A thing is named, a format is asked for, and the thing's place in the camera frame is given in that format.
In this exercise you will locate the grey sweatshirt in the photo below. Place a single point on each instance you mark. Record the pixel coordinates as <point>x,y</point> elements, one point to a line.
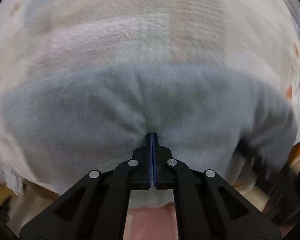
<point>68,124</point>

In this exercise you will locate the patterned cloth at bedside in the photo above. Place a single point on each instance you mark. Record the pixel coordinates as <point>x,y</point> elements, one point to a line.
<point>10,178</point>

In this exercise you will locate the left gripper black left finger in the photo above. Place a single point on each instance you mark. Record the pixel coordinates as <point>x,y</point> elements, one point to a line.
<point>96,206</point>

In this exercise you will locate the pink trousers of person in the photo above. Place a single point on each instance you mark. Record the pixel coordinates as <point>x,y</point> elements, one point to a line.
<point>153,223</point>

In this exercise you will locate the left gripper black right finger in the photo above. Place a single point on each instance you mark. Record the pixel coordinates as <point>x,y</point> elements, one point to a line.
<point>206,206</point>

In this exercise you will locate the white fleece bed blanket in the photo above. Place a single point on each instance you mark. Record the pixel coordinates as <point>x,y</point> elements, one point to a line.
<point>42,38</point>

